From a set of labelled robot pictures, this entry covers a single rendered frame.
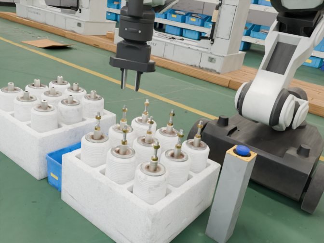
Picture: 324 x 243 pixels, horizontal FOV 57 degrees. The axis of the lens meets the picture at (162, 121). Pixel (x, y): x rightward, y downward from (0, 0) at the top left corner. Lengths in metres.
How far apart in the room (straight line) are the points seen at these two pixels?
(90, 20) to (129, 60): 3.42
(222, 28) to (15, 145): 2.25
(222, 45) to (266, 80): 1.93
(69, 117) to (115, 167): 0.42
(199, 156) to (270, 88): 0.35
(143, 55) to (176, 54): 2.44
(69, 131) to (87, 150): 0.26
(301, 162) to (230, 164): 0.42
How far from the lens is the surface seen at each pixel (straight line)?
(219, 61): 2.98
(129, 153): 0.91
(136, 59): 0.79
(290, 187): 1.28
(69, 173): 1.03
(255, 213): 1.23
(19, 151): 1.29
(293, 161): 1.26
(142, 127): 1.11
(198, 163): 1.01
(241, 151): 0.89
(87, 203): 1.01
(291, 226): 1.25
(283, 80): 1.13
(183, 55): 3.17
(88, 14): 4.18
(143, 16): 0.76
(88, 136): 0.99
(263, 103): 1.10
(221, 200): 0.97
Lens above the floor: 0.70
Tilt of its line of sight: 23 degrees down
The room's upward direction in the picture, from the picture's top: 9 degrees clockwise
